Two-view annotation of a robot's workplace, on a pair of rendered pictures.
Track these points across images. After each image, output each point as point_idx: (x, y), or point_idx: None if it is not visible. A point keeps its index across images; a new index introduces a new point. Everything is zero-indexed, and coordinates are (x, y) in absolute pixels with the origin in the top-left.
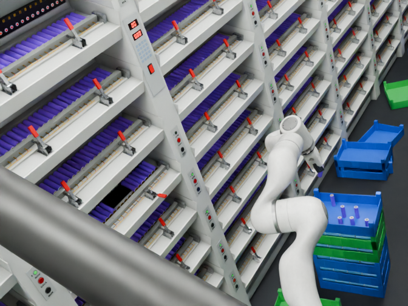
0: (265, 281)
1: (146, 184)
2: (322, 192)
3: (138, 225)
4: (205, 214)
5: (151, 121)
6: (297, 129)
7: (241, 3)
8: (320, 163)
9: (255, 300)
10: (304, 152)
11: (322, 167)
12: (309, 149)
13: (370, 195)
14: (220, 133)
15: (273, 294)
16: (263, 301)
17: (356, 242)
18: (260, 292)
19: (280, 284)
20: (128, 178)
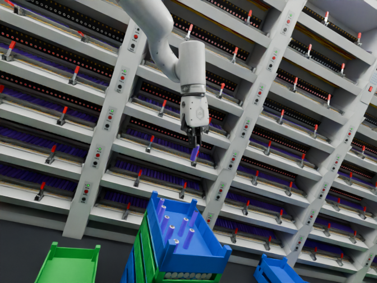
0: (114, 242)
1: (92, 38)
2: (196, 208)
3: (54, 38)
4: (109, 110)
5: None
6: (188, 41)
7: (269, 42)
8: (188, 117)
9: (90, 240)
10: (183, 88)
11: (194, 142)
12: (188, 87)
13: (220, 245)
14: (174, 85)
15: (100, 251)
16: (90, 245)
17: (149, 261)
18: (101, 241)
19: (113, 254)
20: (97, 39)
